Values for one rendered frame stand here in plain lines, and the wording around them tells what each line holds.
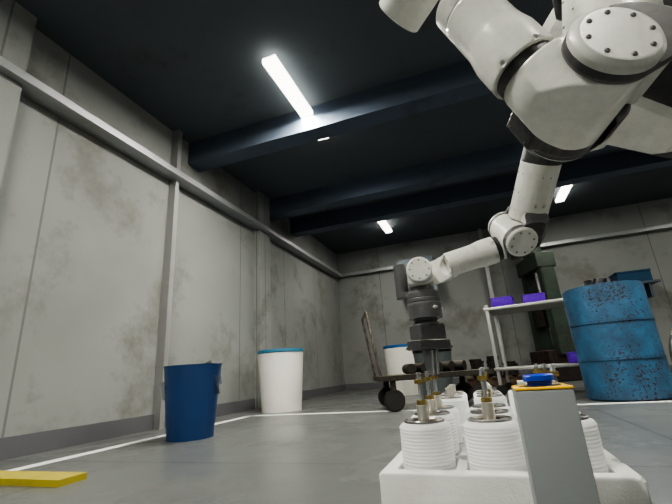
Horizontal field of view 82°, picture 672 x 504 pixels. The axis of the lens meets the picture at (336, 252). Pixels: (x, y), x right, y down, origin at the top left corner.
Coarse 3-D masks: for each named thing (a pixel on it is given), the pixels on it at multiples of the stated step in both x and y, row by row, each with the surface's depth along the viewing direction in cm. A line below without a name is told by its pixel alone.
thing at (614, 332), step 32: (576, 288) 327; (608, 288) 309; (640, 288) 309; (576, 320) 326; (608, 320) 305; (640, 320) 299; (576, 352) 332; (608, 352) 301; (640, 352) 292; (608, 384) 298; (640, 384) 286
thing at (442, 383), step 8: (416, 352) 453; (440, 352) 442; (448, 352) 447; (416, 360) 455; (440, 360) 440; (448, 360) 444; (424, 384) 442; (432, 384) 436; (440, 384) 434; (448, 384) 436; (424, 392) 442; (440, 392) 432
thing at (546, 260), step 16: (528, 256) 655; (544, 256) 631; (528, 272) 661; (544, 272) 624; (528, 288) 680; (544, 288) 618; (544, 320) 624; (560, 320) 598; (544, 336) 653; (560, 336) 591; (544, 352) 603; (560, 352) 585; (560, 368) 584; (576, 368) 583
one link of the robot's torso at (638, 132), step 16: (560, 32) 57; (656, 80) 54; (656, 96) 55; (640, 112) 58; (656, 112) 57; (624, 128) 63; (640, 128) 61; (656, 128) 59; (608, 144) 69; (624, 144) 67; (640, 144) 64; (656, 144) 62
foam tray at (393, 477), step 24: (456, 456) 75; (384, 480) 66; (408, 480) 65; (432, 480) 63; (456, 480) 62; (480, 480) 61; (504, 480) 60; (528, 480) 59; (600, 480) 56; (624, 480) 55
